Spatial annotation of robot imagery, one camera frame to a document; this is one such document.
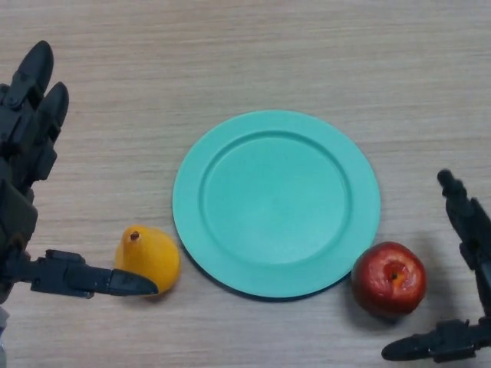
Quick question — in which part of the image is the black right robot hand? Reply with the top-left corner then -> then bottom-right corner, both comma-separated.
381,169 -> 491,363

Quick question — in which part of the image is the yellow pear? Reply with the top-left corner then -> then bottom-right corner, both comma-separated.
114,225 -> 182,298

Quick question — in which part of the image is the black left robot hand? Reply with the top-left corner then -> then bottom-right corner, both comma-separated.
0,40 -> 160,307

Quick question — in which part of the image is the red apple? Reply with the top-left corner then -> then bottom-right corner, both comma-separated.
351,241 -> 427,317

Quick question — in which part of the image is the green round plate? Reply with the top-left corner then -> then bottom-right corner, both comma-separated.
172,110 -> 382,301

